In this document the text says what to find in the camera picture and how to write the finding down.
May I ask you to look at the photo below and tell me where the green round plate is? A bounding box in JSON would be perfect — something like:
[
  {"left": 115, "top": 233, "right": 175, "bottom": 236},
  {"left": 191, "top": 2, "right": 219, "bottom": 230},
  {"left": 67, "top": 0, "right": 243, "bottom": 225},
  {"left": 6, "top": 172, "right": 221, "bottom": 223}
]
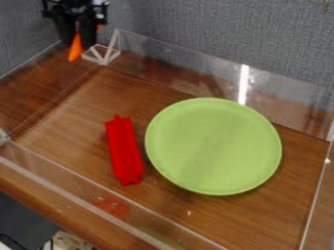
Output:
[{"left": 145, "top": 98, "right": 282, "bottom": 195}]

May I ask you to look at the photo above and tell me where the clear acrylic enclosure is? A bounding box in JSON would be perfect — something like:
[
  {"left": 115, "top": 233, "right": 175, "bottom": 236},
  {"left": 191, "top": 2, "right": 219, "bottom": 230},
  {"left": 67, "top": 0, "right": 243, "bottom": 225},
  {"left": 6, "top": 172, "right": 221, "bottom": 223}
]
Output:
[{"left": 0, "top": 30, "right": 334, "bottom": 250}]

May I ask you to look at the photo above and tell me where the clear acrylic corner bracket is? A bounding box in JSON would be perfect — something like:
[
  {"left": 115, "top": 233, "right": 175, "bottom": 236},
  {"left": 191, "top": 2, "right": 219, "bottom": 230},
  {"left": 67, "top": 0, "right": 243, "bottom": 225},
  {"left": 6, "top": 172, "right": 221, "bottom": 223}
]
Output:
[{"left": 82, "top": 29, "right": 122, "bottom": 66}]

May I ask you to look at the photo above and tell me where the orange toy carrot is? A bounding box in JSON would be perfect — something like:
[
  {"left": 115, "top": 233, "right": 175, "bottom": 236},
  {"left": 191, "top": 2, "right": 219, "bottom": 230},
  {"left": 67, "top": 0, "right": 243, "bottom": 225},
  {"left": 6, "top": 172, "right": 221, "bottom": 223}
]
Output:
[{"left": 67, "top": 22, "right": 106, "bottom": 63}]

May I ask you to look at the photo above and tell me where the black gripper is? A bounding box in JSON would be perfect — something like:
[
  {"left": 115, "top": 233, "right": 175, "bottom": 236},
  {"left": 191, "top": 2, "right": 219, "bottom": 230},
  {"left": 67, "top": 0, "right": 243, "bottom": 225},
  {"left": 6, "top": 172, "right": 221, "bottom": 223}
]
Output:
[{"left": 40, "top": 0, "right": 110, "bottom": 50}]

